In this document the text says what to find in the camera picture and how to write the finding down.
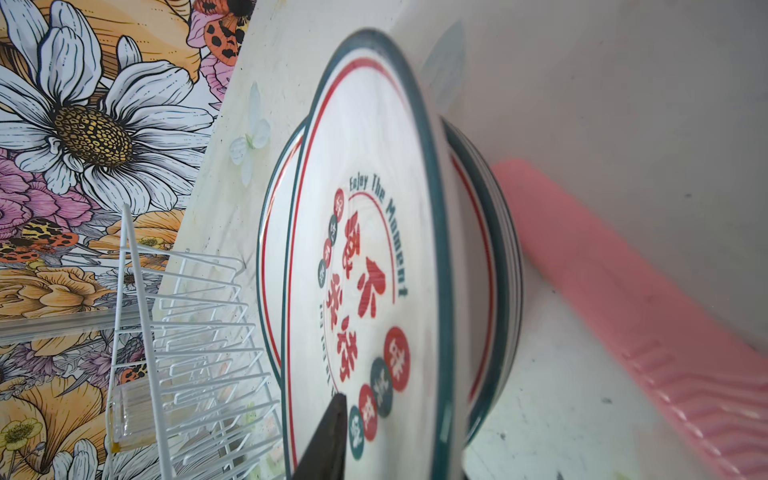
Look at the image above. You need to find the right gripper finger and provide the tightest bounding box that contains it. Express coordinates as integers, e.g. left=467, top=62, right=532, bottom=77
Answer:
left=292, top=393, right=348, bottom=480

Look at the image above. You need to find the red green patterned plate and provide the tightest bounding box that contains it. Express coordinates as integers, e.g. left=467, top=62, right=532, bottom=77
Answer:
left=256, top=122, right=524, bottom=442

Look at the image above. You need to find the pink flat object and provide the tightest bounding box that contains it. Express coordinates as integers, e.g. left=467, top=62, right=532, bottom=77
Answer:
left=492, top=159, right=767, bottom=479

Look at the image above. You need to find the white wire dish rack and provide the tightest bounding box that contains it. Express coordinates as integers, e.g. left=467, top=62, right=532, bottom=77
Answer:
left=103, top=210, right=285, bottom=479

